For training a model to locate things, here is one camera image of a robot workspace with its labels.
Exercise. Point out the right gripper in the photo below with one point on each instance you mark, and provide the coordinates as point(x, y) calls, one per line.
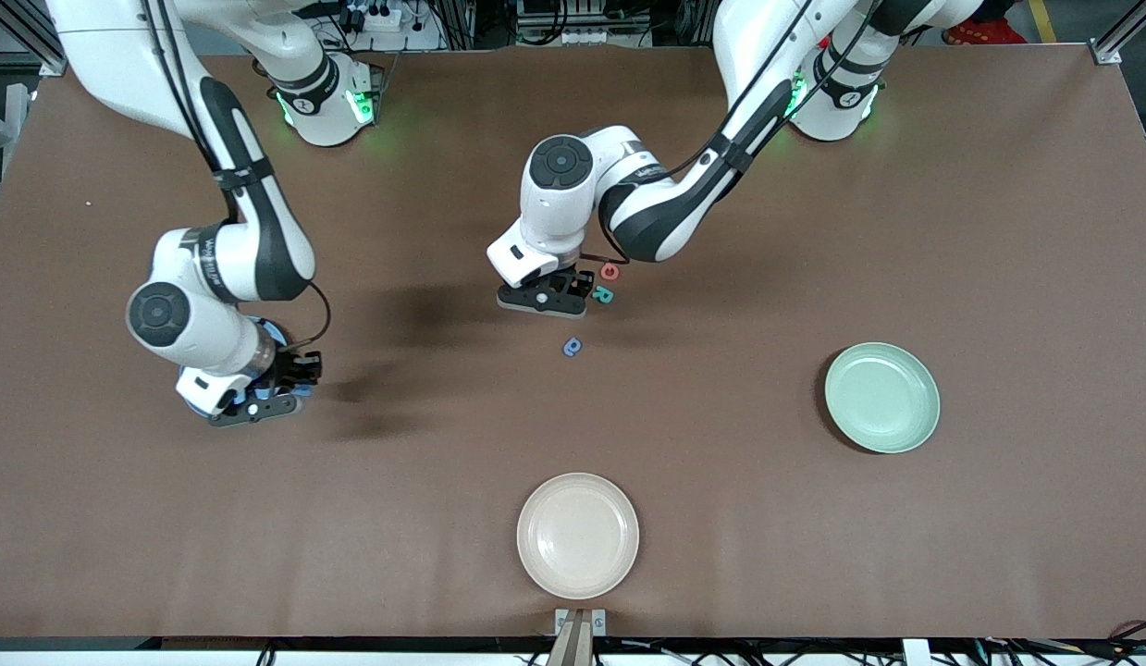
point(289, 370)

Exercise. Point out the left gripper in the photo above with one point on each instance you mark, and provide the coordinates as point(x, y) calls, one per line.
point(575, 276)

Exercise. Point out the pink foam letter Q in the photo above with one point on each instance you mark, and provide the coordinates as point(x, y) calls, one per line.
point(609, 271)

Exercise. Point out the blue foam letter a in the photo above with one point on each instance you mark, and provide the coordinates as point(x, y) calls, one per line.
point(572, 347)

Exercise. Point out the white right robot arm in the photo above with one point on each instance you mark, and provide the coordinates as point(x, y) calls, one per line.
point(193, 268)

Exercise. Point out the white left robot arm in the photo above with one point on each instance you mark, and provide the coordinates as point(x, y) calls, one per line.
point(683, 203)

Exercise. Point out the blue plate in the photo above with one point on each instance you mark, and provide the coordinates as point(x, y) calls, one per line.
point(278, 335)

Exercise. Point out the beige plate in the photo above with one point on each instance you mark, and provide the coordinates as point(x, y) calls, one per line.
point(578, 536)

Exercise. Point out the green plate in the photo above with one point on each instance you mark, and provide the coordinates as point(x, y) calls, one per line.
point(881, 398)

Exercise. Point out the teal foam letter R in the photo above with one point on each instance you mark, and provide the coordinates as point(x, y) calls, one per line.
point(603, 294)

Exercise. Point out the white power strip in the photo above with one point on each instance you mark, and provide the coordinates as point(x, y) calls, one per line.
point(378, 17)

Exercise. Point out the red object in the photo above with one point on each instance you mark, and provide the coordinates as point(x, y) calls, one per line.
point(984, 33)

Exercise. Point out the white plastic block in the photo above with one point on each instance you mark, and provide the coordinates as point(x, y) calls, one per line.
point(915, 653)

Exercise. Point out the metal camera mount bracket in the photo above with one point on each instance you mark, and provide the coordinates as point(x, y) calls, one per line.
point(580, 638)

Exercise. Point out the aluminium frame post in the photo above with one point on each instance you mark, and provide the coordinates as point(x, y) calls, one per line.
point(1107, 54)

